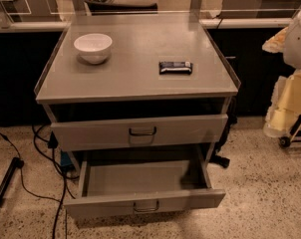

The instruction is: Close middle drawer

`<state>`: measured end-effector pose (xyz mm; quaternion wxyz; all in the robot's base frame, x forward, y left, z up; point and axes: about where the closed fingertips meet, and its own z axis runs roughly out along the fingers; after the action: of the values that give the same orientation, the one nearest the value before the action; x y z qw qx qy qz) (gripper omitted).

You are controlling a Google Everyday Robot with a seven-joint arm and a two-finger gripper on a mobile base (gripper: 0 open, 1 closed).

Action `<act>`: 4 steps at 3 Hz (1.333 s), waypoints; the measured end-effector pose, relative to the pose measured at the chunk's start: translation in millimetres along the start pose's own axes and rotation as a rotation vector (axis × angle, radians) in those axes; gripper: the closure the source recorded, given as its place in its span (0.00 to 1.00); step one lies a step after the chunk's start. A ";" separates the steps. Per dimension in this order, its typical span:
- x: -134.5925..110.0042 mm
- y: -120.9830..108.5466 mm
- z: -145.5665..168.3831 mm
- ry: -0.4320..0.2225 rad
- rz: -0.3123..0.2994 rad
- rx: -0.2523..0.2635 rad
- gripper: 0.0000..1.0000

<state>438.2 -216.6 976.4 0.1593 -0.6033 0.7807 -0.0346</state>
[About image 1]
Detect grey drawer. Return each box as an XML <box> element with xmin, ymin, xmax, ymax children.
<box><xmin>51</xmin><ymin>115</ymin><xmax>227</xmax><ymax>151</ymax></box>
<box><xmin>65</xmin><ymin>152</ymin><xmax>225</xmax><ymax>219</ymax></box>

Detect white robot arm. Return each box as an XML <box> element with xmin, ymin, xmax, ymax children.
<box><xmin>262</xmin><ymin>10</ymin><xmax>301</xmax><ymax>137</ymax></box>

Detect grey top drawer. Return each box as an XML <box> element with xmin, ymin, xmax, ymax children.
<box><xmin>51</xmin><ymin>115</ymin><xmax>227</xmax><ymax>151</ymax></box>

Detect grey drawer cabinet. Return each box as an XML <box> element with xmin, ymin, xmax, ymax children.
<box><xmin>33</xmin><ymin>13</ymin><xmax>242</xmax><ymax>171</ymax></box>

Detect wheeled cart base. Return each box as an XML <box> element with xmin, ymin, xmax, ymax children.
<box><xmin>279</xmin><ymin>116</ymin><xmax>301</xmax><ymax>148</ymax></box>

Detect dark blue snack bar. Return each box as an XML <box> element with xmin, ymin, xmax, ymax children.
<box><xmin>158</xmin><ymin>62</ymin><xmax>193</xmax><ymax>75</ymax></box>

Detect clear acrylic barrier panel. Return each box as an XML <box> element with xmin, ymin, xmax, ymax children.
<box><xmin>1</xmin><ymin>0</ymin><xmax>294</xmax><ymax>29</ymax></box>

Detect white ceramic bowl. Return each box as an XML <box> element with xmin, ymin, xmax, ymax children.
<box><xmin>74</xmin><ymin>33</ymin><xmax>113</xmax><ymax>65</ymax></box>

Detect black floor stand bar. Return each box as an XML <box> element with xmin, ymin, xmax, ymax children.
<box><xmin>0</xmin><ymin>157</ymin><xmax>24</xmax><ymax>203</ymax></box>

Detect black strap with buckle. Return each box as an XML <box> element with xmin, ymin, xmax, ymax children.
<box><xmin>209</xmin><ymin>97</ymin><xmax>238</xmax><ymax>169</ymax></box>

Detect black floor cables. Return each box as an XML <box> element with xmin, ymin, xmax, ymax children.
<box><xmin>0</xmin><ymin>122</ymin><xmax>79</xmax><ymax>239</ymax></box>

